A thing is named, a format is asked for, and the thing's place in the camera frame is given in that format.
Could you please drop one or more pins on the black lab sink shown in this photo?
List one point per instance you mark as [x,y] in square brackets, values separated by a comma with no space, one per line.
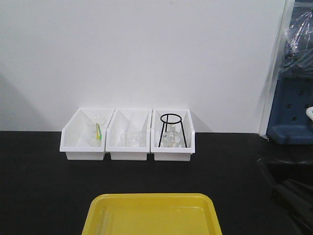
[291,189]

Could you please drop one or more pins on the yellow plastic tray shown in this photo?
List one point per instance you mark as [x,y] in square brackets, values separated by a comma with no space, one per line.
[152,214]

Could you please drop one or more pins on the white bin left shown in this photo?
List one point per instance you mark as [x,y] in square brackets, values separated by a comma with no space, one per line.
[74,141]

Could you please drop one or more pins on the glass flask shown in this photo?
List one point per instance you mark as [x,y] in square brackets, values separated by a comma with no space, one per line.
[171,137]

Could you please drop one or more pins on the white bin middle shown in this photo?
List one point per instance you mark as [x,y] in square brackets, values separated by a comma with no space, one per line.
[121,120]

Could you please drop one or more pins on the white bin right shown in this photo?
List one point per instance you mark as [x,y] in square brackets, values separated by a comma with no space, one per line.
[178,154]

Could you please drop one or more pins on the black wire tripod stand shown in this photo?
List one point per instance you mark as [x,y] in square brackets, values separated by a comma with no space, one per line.
[172,119]

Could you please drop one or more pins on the glass funnel with green stick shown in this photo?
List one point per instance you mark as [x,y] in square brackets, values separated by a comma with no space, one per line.
[95,132]

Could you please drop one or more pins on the grey-blue drying pegboard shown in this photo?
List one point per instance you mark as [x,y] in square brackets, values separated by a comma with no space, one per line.
[288,122]

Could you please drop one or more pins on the white bin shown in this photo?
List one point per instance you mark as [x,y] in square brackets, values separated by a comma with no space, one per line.
[74,141]
[121,120]
[178,154]

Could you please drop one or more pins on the glass beaker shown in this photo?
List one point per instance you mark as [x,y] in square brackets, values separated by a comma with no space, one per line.
[132,137]

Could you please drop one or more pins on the clear plastic wrap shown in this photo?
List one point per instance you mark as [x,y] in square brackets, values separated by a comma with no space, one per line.
[297,58]

